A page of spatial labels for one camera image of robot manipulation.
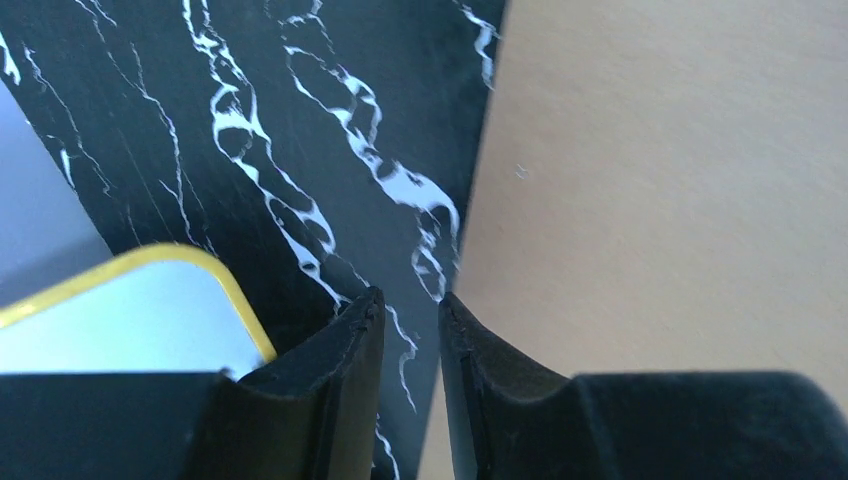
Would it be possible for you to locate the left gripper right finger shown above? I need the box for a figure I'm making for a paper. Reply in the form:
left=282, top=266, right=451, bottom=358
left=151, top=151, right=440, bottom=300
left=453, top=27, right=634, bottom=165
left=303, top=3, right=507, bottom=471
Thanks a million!
left=439, top=294, right=847, bottom=479

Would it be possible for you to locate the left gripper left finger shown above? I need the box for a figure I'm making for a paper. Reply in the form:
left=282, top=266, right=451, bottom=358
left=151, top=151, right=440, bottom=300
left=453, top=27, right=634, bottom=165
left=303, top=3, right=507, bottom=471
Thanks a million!
left=1, top=287, right=386, bottom=479

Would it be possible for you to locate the brown backing board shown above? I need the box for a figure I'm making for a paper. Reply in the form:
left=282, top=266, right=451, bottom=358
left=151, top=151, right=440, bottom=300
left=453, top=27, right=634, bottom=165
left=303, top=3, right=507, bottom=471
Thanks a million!
left=417, top=0, right=848, bottom=480

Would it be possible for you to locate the yellow-framed whiteboard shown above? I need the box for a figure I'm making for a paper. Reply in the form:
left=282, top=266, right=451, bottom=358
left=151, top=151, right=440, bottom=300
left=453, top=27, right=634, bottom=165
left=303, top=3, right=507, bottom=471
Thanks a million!
left=1, top=243, right=277, bottom=379

